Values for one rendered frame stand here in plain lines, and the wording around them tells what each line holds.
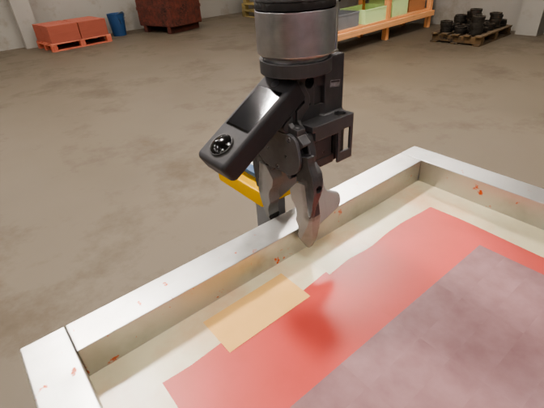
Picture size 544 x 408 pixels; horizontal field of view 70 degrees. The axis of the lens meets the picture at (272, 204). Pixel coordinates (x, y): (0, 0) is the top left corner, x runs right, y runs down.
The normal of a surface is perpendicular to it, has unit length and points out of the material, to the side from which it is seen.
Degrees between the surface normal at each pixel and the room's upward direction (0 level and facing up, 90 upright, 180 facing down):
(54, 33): 90
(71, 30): 90
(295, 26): 90
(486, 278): 0
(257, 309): 0
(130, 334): 90
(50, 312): 0
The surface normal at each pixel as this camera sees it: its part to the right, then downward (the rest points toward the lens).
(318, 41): 0.48, 0.46
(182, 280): -0.06, -0.84
